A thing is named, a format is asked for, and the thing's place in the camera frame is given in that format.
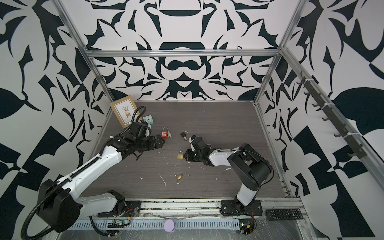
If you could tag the wooden picture frame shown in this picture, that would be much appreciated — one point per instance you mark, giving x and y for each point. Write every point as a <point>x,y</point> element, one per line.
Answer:
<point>124,110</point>

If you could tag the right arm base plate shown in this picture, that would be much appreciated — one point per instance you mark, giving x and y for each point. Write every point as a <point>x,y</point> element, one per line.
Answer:
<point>236,208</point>

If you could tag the circuit board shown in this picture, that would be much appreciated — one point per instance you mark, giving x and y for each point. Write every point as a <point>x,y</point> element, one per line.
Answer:
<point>246,228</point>
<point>119,223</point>

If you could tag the purple round lid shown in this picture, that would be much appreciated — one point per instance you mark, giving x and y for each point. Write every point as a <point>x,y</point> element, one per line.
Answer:
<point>169,226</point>

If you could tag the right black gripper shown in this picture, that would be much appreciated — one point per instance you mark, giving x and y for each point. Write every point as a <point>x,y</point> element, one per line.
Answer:
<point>188,155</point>

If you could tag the black coat hook rack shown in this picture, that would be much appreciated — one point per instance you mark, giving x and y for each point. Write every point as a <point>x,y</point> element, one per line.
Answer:
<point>354,140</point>

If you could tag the small black padlock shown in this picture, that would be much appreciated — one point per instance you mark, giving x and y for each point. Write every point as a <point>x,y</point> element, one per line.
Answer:
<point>184,135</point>

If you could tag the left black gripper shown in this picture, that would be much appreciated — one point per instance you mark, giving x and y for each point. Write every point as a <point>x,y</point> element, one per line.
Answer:
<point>153,144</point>

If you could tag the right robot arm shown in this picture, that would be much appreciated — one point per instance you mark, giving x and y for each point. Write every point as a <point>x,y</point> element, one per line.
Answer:
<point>251,168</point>

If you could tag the left circuit board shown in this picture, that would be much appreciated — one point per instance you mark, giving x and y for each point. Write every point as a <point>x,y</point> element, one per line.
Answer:
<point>119,223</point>

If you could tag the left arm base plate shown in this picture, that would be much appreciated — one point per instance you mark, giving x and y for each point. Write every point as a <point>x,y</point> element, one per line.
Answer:
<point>126,209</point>

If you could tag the right circuit board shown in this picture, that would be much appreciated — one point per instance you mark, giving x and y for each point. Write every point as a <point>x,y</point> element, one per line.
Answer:
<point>246,228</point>

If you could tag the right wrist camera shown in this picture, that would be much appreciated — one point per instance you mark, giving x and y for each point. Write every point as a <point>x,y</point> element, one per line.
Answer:
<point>191,140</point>

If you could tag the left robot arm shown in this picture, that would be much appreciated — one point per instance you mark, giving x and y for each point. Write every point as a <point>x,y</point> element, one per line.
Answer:
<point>60,203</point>

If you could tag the black remote control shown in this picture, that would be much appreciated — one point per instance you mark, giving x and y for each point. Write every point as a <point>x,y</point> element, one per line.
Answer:
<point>284,214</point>

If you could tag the red padlock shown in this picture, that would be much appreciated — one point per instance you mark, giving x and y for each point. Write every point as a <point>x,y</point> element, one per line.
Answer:
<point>165,133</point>

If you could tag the white slotted cable duct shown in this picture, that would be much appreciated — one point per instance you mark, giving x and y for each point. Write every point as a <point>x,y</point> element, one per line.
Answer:
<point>158,224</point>

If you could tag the green square alarm clock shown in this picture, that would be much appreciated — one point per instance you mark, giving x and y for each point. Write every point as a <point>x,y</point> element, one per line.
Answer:
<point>149,119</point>

